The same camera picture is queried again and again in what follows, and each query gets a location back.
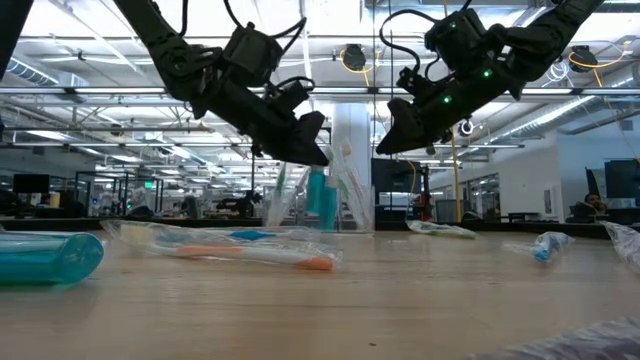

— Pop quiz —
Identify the red machine part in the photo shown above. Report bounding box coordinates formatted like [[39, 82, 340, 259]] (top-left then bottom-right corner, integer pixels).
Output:
[[414, 193, 434, 221]]

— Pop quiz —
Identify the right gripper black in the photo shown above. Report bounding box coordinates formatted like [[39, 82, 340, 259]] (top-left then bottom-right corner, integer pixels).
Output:
[[375, 64, 524, 155]]

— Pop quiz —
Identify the white building column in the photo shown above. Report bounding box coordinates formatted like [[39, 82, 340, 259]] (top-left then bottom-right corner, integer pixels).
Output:
[[332, 102, 374, 221]]

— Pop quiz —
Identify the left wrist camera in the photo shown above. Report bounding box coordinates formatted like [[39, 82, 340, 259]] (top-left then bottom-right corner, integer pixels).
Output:
[[264, 77, 314, 116]]

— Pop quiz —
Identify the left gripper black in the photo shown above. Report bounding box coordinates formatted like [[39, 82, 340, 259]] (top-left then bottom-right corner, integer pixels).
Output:
[[192, 79, 330, 167]]

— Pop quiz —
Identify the teal cylindrical toothbrush case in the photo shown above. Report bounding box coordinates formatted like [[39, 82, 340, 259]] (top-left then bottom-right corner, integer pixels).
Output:
[[0, 230, 105, 287]]

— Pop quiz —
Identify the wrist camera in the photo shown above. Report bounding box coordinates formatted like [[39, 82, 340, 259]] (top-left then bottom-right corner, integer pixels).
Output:
[[397, 67, 436, 101], [264, 77, 314, 116]]

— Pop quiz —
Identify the black ceiling cable reel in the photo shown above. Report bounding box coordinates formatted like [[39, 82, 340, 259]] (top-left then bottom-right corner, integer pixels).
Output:
[[342, 43, 369, 72], [569, 44, 599, 74]]

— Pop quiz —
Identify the teal tube with white cap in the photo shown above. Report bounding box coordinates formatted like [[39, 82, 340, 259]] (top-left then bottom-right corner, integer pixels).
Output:
[[305, 165, 326, 217], [319, 174, 339, 232]]

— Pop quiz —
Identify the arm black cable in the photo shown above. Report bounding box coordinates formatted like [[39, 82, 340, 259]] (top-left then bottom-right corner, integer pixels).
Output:
[[222, 0, 309, 56], [378, 8, 441, 76]]

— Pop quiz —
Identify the black monitor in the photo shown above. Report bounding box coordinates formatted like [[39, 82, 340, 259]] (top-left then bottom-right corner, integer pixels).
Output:
[[603, 158, 640, 201], [12, 173, 51, 195]]

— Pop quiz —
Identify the crumpled clear plastic bag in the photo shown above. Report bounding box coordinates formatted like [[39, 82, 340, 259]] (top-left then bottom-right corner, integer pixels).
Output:
[[459, 315, 640, 360]]

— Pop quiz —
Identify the blue toothbrush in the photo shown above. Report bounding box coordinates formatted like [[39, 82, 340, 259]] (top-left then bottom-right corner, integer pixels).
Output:
[[199, 225, 321, 244], [502, 230, 576, 265]]

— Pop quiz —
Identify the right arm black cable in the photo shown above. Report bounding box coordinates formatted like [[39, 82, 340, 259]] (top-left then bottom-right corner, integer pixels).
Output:
[[378, 8, 441, 76]]

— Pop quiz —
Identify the clear plastic wrapper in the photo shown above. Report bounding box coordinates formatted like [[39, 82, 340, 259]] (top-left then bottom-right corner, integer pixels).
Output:
[[602, 220, 640, 276]]

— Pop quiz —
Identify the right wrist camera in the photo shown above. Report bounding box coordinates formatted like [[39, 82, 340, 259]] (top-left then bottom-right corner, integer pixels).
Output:
[[397, 67, 436, 101]]

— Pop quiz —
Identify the person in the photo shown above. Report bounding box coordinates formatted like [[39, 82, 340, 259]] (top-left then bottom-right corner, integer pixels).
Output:
[[567, 192, 609, 225]]

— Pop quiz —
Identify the black machine cabinet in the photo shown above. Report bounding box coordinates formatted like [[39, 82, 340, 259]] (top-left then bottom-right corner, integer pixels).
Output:
[[370, 158, 430, 221]]

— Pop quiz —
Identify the clear acrylic organizer box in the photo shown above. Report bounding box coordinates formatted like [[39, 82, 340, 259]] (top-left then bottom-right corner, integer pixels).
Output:
[[262, 187, 375, 234]]

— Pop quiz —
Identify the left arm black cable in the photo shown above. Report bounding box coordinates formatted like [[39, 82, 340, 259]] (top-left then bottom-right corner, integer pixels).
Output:
[[222, 0, 309, 56]]

